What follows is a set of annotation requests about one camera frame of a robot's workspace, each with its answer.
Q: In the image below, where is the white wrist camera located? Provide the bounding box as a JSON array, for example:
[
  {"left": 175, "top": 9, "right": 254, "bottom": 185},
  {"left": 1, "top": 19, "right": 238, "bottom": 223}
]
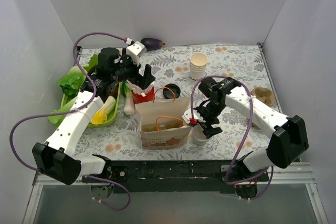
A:
[
  {"left": 126, "top": 41, "right": 146, "bottom": 66},
  {"left": 182, "top": 108, "right": 205, "bottom": 126}
]

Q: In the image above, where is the large green napa cabbage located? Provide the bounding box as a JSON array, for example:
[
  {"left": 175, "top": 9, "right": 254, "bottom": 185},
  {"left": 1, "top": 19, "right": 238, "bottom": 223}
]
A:
[{"left": 48, "top": 98, "right": 77, "bottom": 125}]

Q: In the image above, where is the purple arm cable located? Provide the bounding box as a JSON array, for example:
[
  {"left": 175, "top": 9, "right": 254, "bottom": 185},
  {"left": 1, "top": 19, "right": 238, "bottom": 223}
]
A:
[
  {"left": 190, "top": 76, "right": 274, "bottom": 200},
  {"left": 9, "top": 31, "right": 132, "bottom": 211}
]

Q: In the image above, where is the purple eggplant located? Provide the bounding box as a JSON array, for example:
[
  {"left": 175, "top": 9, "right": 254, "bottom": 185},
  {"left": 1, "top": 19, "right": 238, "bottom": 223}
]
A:
[{"left": 140, "top": 38, "right": 165, "bottom": 51}]

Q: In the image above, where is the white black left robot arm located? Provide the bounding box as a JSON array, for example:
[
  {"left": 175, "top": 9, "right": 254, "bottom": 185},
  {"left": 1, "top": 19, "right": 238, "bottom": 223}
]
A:
[{"left": 32, "top": 42, "right": 155, "bottom": 185}]

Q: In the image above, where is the green lettuce leaf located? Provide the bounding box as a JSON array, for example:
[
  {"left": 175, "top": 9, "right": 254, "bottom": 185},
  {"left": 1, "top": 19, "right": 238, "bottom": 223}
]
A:
[{"left": 57, "top": 66, "right": 86, "bottom": 97}]

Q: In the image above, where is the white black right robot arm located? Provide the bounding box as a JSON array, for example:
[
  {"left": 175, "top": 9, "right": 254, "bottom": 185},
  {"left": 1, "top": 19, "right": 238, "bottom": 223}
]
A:
[{"left": 188, "top": 77, "right": 309, "bottom": 184}]

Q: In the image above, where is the green leafy herb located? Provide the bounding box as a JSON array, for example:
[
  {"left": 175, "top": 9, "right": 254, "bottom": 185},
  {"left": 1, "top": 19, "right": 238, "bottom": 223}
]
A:
[{"left": 88, "top": 54, "right": 98, "bottom": 70}]

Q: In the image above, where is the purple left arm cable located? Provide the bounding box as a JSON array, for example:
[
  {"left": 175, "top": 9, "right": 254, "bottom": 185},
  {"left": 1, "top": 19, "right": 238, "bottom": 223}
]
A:
[{"left": 9, "top": 31, "right": 132, "bottom": 211}]

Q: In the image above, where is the brown cardboard cup carrier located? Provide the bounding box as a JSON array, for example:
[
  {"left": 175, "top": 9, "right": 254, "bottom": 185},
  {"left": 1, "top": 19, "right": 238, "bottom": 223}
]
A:
[{"left": 250, "top": 87, "right": 276, "bottom": 130}]

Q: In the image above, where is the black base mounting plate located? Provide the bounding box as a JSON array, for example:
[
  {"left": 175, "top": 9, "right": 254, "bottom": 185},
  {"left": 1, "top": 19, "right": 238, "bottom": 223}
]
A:
[{"left": 81, "top": 159, "right": 271, "bottom": 195}]

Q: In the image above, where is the stack of white paper cups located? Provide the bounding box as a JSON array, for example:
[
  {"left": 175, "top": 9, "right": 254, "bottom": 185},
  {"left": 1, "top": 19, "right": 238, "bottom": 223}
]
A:
[{"left": 190, "top": 52, "right": 208, "bottom": 81}]

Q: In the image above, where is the black coffee cup lid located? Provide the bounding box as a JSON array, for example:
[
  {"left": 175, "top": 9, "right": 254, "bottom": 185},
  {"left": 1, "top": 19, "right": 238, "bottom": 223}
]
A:
[{"left": 162, "top": 83, "right": 181, "bottom": 99}]

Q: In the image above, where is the white paper coffee cup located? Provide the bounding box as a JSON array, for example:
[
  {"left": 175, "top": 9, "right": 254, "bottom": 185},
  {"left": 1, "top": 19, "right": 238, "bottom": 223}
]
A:
[{"left": 191, "top": 125, "right": 208, "bottom": 145}]

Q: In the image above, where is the napa cabbage lower yellow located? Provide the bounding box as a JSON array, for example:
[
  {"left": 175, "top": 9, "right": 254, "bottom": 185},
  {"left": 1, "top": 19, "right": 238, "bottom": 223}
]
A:
[{"left": 91, "top": 96, "right": 116, "bottom": 125}]

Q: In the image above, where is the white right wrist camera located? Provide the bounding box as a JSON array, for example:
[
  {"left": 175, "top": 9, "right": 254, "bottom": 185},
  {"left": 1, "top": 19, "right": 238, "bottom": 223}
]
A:
[{"left": 182, "top": 108, "right": 205, "bottom": 126}]

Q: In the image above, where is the red straw holder cup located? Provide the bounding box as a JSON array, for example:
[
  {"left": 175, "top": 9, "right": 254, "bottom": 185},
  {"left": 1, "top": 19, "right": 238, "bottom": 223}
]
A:
[{"left": 131, "top": 88, "right": 154, "bottom": 104}]

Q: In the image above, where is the green plastic tray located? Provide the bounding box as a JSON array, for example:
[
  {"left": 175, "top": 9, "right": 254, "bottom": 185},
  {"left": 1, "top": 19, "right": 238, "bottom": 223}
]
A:
[{"left": 59, "top": 64, "right": 122, "bottom": 129}]

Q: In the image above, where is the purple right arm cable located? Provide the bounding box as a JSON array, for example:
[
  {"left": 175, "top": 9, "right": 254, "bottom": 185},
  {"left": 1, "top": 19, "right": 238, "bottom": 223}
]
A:
[{"left": 190, "top": 76, "right": 274, "bottom": 200}]

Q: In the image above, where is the brown paper takeout bag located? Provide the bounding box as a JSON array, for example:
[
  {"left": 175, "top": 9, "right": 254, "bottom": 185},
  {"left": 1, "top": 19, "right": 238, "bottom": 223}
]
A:
[{"left": 135, "top": 95, "right": 192, "bottom": 150}]

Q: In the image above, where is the aluminium frame rail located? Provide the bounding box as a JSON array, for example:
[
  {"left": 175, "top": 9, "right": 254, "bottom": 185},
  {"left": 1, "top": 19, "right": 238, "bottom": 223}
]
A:
[{"left": 33, "top": 162, "right": 316, "bottom": 186}]

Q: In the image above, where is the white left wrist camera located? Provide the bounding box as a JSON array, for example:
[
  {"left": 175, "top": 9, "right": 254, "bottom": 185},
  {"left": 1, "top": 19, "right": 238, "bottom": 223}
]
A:
[{"left": 126, "top": 41, "right": 146, "bottom": 66}]

